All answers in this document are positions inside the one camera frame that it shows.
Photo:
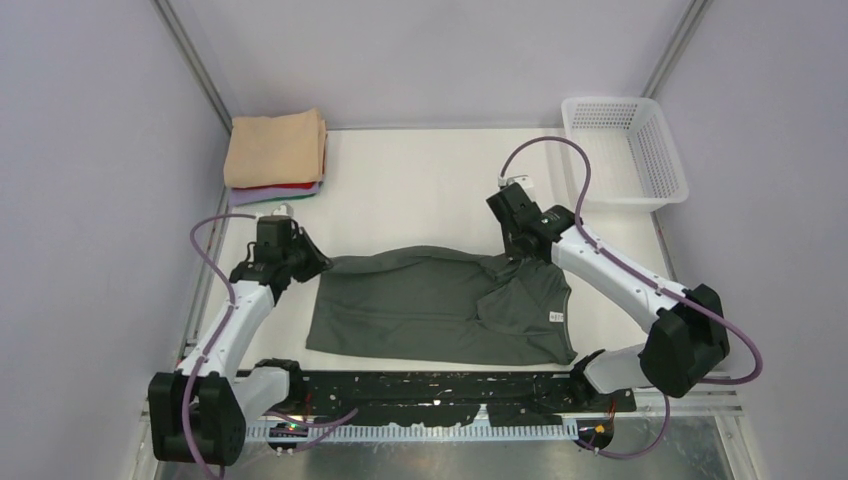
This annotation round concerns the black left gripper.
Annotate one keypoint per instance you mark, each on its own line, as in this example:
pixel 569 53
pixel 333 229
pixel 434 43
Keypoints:
pixel 307 255

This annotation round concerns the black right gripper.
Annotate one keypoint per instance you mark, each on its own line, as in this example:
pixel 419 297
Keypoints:
pixel 519 244

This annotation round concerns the dark grey t-shirt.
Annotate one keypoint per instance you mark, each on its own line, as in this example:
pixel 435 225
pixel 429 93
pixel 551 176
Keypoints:
pixel 429 303

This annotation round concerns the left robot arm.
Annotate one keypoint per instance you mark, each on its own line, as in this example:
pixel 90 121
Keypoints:
pixel 218 358

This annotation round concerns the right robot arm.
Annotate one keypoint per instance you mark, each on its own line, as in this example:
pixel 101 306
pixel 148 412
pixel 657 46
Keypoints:
pixel 685 341

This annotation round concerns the folded green t-shirt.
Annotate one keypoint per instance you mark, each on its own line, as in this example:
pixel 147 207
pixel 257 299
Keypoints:
pixel 292 197

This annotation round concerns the folded lavender t-shirt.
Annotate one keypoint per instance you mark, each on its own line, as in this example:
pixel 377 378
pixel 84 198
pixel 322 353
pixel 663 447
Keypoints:
pixel 240 197

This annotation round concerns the folded beige t-shirt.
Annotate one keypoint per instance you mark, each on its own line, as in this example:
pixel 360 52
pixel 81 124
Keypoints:
pixel 265 151

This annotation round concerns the white plastic basket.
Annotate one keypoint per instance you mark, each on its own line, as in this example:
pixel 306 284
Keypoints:
pixel 635 164

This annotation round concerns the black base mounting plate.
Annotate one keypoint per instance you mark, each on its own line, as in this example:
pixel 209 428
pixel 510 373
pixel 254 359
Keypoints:
pixel 444 399

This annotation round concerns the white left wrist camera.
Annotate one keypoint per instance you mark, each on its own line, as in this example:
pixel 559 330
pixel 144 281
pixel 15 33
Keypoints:
pixel 285 209

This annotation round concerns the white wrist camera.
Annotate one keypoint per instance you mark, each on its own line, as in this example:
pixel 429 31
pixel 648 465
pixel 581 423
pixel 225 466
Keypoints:
pixel 524 181
pixel 285 209

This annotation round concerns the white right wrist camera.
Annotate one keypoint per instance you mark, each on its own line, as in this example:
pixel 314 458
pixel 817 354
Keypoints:
pixel 524 181

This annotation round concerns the white slotted cable duct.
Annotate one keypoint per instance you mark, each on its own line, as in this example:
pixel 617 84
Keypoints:
pixel 476 432

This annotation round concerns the aluminium frame rail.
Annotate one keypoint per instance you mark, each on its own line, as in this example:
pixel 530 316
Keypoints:
pixel 381 398

